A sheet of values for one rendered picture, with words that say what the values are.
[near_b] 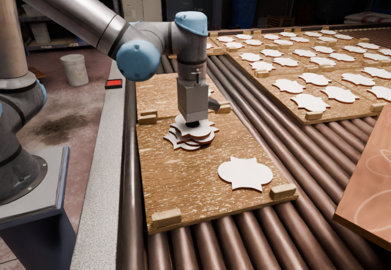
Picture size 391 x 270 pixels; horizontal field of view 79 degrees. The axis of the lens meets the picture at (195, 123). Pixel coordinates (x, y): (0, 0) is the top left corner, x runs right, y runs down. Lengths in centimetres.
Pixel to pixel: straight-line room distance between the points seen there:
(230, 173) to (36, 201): 49
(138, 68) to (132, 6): 510
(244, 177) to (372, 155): 28
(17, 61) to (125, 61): 36
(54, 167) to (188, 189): 41
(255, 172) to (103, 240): 37
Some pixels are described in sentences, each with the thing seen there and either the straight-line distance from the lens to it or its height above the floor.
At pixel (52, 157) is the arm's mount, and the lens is 85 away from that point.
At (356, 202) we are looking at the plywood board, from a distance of 51.
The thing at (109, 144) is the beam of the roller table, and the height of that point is 92.
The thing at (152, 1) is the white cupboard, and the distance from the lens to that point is 560.
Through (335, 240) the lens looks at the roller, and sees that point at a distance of 60.
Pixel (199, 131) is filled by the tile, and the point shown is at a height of 99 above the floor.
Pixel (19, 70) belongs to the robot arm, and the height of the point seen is 116.
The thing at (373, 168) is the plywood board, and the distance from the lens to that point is 60.
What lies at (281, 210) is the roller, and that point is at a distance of 61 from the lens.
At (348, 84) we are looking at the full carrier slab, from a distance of 129.
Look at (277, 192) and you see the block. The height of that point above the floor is 96.
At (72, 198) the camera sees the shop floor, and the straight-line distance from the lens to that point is 199.
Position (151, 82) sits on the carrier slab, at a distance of 113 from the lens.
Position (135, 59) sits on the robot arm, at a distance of 45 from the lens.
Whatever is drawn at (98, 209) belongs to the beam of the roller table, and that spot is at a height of 92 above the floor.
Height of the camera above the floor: 138
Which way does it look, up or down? 33 degrees down
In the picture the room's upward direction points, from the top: straight up
